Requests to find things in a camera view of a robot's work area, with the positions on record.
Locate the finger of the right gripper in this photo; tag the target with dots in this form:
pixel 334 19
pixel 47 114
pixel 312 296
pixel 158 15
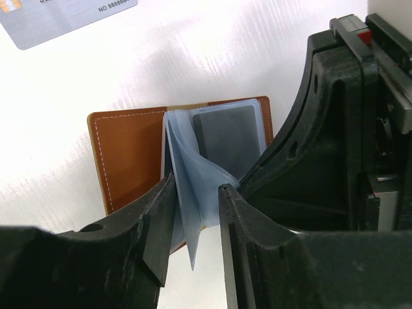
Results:
pixel 307 177

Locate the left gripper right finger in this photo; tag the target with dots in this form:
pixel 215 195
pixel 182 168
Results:
pixel 269 266

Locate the black credit card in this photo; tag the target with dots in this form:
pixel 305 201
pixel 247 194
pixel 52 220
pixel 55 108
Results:
pixel 231 137

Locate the brown leather card holder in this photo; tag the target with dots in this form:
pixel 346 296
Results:
pixel 135 148

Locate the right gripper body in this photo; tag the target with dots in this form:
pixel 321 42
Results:
pixel 384 56

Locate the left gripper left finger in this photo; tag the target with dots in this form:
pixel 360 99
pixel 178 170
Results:
pixel 120 261

